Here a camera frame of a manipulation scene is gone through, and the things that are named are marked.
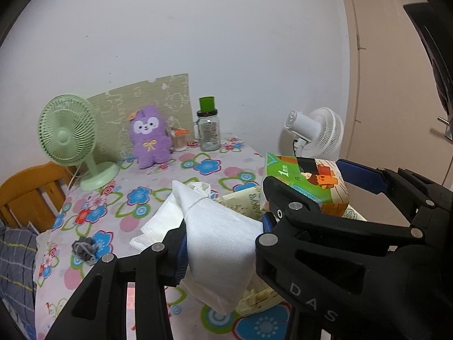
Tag yellow printed storage box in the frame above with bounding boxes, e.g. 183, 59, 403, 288
216, 183, 369, 317

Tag beige door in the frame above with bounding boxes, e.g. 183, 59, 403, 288
334, 0, 453, 192

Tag white standing fan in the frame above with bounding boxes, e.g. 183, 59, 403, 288
286, 107, 345, 160

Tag cotton swab tub orange lid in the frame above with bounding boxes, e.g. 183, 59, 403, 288
171, 127, 190, 152

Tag white non-woven bag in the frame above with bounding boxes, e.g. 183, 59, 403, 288
172, 180, 264, 314

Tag purple plush toy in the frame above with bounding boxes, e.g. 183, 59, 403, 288
128, 104, 174, 169

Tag green desk fan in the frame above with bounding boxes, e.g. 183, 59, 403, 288
38, 94, 119, 192

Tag wooden bed headboard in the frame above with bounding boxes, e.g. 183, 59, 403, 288
0, 161, 76, 232

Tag grey plaid pillow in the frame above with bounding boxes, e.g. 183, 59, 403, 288
0, 227, 39, 326

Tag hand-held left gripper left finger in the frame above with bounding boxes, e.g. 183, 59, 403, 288
44, 221, 190, 340

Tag glass jar with green lid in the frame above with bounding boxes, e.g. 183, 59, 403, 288
193, 96, 222, 152

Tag green orange tissue pack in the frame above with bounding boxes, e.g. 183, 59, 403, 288
261, 152, 351, 216

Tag floral tablecloth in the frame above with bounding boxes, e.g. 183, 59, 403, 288
33, 135, 294, 340

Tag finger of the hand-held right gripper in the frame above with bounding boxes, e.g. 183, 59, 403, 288
261, 175, 430, 245
336, 159, 453, 227

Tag white fan power cable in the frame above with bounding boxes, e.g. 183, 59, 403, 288
69, 165, 84, 190

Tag dark panel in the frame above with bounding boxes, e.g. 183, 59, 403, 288
403, 3, 453, 114

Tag green patterned board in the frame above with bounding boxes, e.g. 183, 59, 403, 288
87, 73, 190, 163

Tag metal door handle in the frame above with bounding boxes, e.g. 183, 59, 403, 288
430, 116, 453, 139

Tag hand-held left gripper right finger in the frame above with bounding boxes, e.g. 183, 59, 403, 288
261, 212, 277, 235

